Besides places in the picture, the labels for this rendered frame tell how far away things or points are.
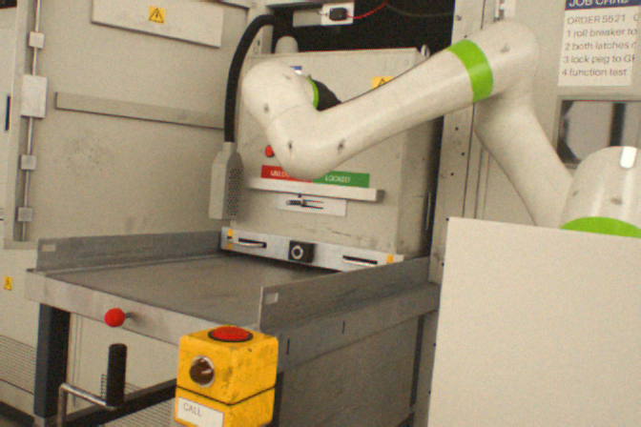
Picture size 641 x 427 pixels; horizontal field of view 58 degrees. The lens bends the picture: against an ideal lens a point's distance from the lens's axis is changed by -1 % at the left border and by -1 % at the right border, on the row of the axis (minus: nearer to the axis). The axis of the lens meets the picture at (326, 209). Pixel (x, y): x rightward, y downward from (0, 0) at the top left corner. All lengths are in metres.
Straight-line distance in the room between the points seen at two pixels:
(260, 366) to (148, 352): 1.42
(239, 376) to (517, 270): 0.33
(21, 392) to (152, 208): 1.21
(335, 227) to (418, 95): 0.50
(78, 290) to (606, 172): 0.91
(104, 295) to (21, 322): 1.51
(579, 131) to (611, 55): 0.17
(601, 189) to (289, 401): 0.56
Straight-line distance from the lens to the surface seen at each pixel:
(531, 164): 1.13
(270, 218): 1.54
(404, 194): 1.37
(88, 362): 2.32
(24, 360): 2.65
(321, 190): 1.40
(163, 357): 2.02
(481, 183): 1.43
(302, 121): 0.99
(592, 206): 0.82
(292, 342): 0.91
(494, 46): 1.12
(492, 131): 1.22
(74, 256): 1.33
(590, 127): 1.37
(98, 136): 1.67
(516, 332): 0.72
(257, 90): 1.04
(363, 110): 1.02
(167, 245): 1.50
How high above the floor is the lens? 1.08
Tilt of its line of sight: 3 degrees down
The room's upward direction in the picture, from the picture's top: 5 degrees clockwise
